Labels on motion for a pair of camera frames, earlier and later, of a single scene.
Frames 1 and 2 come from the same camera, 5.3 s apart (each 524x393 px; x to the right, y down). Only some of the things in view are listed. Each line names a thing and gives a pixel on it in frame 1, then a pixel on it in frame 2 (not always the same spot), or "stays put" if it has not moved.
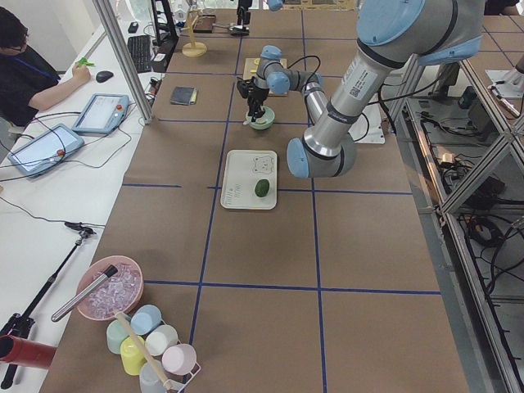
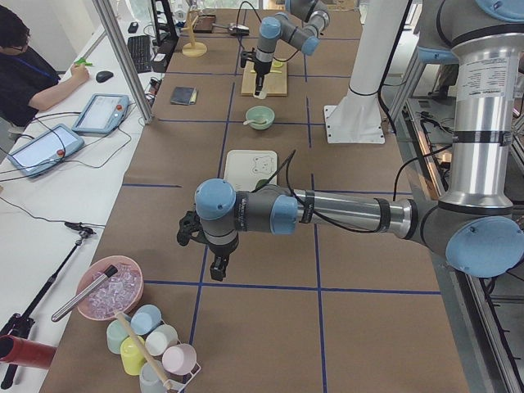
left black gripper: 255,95 → 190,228
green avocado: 261,187 stays put
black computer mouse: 103,75 stays put
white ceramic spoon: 257,121 stays put
